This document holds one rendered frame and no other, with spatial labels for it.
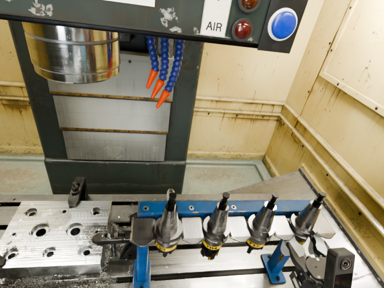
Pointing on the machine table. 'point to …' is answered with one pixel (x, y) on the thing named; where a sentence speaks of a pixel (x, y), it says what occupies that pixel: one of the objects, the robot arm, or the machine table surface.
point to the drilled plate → (103, 218)
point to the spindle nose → (73, 53)
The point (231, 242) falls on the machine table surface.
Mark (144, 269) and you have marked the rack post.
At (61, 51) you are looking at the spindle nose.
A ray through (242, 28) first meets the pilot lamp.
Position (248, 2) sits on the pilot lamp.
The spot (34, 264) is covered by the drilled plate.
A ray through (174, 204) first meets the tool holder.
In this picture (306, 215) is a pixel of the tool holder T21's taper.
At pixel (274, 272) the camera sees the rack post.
